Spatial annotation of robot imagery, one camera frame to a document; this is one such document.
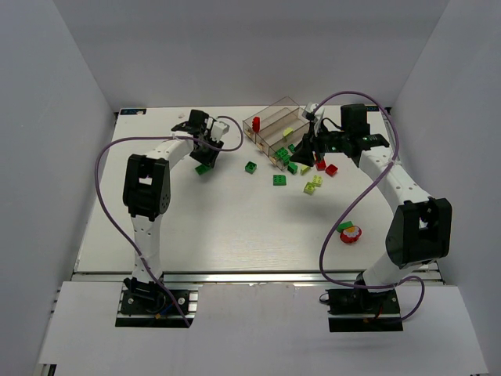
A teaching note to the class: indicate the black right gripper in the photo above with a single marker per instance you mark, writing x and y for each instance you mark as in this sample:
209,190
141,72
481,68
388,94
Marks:
311,142

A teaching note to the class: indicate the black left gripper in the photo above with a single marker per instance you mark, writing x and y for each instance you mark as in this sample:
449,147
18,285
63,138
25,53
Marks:
207,153

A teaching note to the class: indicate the green stepped lego brick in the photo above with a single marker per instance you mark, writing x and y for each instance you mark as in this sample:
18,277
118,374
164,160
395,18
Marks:
202,169

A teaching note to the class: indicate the red lego brick stack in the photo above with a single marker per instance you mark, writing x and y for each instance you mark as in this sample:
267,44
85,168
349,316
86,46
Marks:
256,124

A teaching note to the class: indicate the red flower toy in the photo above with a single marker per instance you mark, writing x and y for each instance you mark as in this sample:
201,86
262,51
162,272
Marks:
350,235

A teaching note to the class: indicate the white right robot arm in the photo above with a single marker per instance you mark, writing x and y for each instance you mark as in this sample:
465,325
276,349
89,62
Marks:
421,226

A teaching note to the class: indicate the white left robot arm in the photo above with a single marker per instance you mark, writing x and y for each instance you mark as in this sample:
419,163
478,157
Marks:
147,192

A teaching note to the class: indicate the dark green brick on table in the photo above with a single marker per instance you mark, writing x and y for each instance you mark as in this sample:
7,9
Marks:
292,168

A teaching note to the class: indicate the red lego brick upper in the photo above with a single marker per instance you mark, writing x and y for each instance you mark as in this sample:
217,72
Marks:
321,166

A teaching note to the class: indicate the green lego brick middle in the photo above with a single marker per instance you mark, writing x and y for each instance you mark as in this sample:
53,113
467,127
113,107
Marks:
283,156

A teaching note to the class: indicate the lime lego brick lower right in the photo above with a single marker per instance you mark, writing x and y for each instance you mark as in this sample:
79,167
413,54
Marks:
317,180

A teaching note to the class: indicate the red lego brick right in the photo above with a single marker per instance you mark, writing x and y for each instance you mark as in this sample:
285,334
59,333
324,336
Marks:
331,170

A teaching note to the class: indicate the clear three-compartment organizer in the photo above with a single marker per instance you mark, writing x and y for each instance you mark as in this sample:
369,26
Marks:
282,114

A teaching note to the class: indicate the green flat lego brick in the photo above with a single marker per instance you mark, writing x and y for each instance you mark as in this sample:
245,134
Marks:
279,180

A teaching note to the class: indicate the green square lego brick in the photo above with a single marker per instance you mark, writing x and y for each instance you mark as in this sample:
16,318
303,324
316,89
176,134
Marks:
250,167

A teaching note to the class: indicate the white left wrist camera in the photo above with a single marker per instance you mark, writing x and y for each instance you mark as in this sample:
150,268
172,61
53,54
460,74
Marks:
217,130

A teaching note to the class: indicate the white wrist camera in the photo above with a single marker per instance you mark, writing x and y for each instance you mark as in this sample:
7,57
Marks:
314,113
217,130

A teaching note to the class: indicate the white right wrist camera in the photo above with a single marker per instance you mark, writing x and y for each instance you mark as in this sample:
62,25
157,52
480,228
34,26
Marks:
314,113

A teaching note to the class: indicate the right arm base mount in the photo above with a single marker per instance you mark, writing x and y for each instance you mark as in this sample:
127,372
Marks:
360,311

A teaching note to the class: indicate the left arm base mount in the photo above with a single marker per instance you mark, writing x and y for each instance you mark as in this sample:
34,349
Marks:
136,310

